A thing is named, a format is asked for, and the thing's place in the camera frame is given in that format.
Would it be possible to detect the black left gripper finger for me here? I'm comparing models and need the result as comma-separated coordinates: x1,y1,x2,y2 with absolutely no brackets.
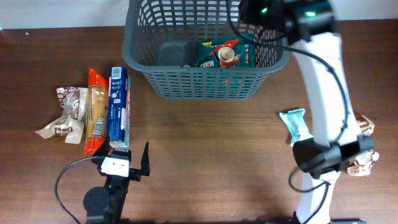
92,136,109,156
141,142,150,176

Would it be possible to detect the grey plastic lattice basket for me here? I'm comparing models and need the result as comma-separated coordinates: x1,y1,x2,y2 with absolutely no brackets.
122,0,289,100

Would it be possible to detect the blue tissue pack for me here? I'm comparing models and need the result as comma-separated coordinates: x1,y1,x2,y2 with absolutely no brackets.
107,67,131,148

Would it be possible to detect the beige brown snack bag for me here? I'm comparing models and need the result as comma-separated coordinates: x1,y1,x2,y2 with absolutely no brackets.
346,112,380,177
35,86,88,144

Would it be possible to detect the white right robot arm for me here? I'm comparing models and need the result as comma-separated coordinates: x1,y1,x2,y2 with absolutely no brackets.
238,0,374,223

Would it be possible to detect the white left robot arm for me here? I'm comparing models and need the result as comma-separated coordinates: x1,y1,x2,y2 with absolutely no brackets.
83,138,150,224

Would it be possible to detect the mint green snack wrapper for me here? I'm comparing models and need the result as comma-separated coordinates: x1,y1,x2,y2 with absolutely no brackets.
279,108,313,146

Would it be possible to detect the green Nescafe coffee bag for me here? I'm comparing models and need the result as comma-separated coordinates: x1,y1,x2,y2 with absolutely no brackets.
195,36,256,68

